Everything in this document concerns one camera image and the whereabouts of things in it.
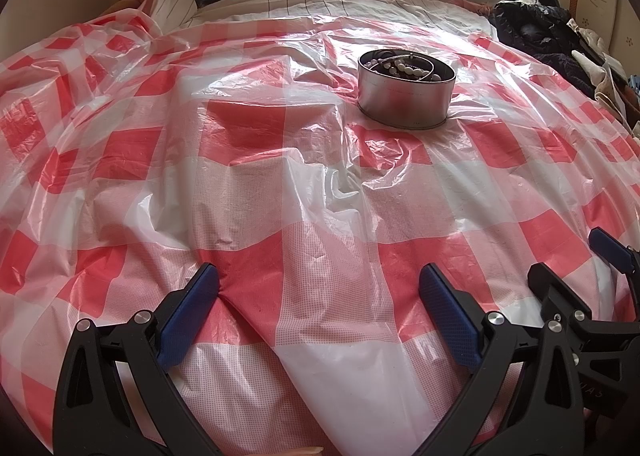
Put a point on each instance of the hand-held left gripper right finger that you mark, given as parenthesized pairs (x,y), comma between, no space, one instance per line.
(452,321)

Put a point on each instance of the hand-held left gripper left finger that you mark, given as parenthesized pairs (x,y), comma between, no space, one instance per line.
(190,321)

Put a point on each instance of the black jacket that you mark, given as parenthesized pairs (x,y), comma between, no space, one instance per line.
(535,31)

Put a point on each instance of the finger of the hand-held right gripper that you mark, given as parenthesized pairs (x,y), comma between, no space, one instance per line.
(550,286)
(610,246)

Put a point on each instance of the striped pillow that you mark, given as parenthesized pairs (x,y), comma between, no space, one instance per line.
(172,6)

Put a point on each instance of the striped bed sheet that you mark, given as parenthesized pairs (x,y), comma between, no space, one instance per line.
(350,4)

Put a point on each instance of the red checkered plastic sheet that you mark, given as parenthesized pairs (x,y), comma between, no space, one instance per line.
(250,186)

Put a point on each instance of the white cloth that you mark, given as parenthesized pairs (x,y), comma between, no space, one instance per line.
(595,61)

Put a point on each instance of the round metal tin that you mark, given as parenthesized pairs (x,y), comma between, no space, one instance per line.
(400,101)

